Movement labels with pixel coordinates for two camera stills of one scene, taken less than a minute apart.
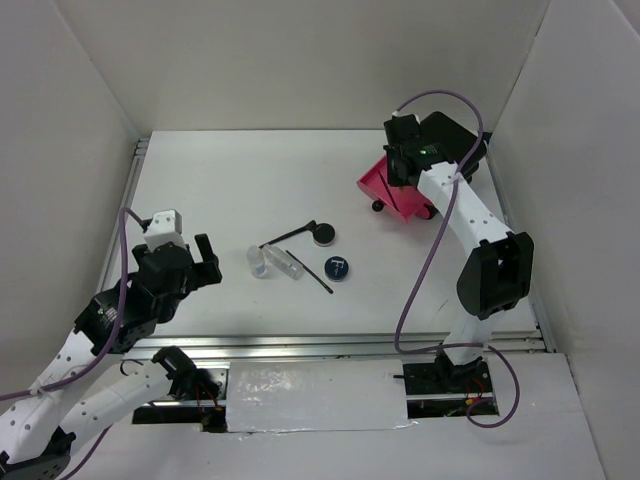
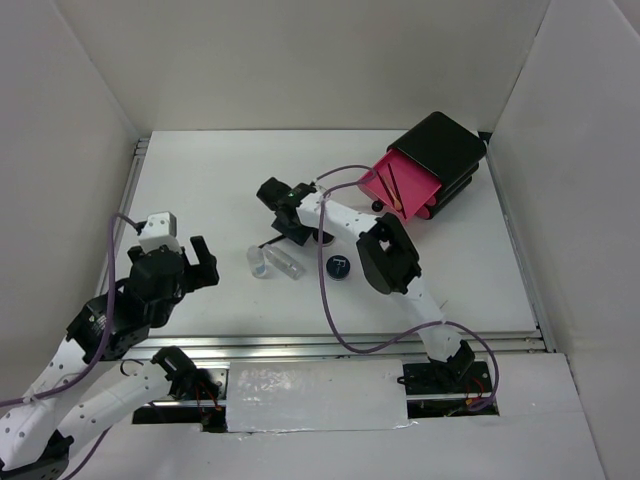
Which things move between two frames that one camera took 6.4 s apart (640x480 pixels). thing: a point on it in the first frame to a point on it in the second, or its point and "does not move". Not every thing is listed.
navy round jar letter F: [336, 268] does not move
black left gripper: [207, 271] does not move
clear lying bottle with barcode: [284, 262] does not move
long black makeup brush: [307, 270] to [386, 189]
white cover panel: [284, 396] does not move
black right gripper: [393, 177] to [300, 235]
